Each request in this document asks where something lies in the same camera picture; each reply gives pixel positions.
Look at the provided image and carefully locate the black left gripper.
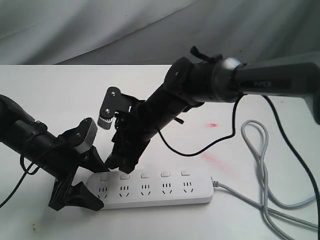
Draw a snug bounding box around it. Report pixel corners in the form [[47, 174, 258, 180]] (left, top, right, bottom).
[[48, 132, 110, 211]]

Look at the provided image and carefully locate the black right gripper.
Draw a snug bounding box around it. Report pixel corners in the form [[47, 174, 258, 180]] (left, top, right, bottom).
[[104, 99, 149, 174]]

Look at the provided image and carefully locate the white five-outlet power strip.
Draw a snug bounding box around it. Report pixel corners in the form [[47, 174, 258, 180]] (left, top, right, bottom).
[[86, 168, 214, 210]]

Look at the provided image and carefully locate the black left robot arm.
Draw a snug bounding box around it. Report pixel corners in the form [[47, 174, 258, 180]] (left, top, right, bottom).
[[0, 95, 107, 211]]

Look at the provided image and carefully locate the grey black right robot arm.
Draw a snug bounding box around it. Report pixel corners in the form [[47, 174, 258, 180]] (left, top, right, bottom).
[[98, 47, 320, 174]]

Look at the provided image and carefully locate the white backdrop cloth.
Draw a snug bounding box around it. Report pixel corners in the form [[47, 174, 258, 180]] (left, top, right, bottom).
[[0, 0, 320, 65]]

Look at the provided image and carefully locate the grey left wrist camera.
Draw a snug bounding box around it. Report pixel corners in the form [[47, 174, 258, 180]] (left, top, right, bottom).
[[70, 117, 98, 154]]

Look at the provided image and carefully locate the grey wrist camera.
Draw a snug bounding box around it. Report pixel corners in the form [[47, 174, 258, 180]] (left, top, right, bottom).
[[97, 86, 139, 130], [70, 117, 98, 154]]

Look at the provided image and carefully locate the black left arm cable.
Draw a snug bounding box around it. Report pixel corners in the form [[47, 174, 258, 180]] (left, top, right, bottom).
[[0, 129, 66, 208]]

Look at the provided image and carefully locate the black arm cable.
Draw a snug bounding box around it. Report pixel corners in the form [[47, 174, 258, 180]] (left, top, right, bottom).
[[157, 93, 320, 213], [0, 129, 66, 208]]

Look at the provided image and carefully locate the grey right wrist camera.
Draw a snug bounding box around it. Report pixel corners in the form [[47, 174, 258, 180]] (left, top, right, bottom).
[[97, 86, 139, 130]]

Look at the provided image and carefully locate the grey power cord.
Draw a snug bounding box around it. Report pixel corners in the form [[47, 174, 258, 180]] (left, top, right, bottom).
[[211, 119, 320, 240]]

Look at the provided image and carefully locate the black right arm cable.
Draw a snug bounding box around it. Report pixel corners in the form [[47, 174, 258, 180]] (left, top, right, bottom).
[[157, 93, 320, 213]]

